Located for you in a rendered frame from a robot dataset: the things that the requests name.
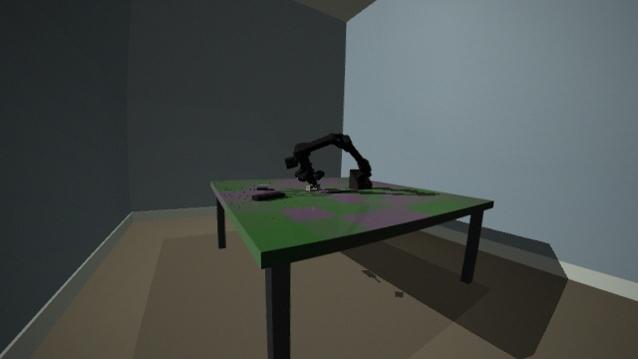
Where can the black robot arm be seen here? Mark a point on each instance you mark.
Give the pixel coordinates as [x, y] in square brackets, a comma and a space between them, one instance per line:
[303, 150]

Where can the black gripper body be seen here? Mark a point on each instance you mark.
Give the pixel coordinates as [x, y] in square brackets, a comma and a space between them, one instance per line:
[316, 175]

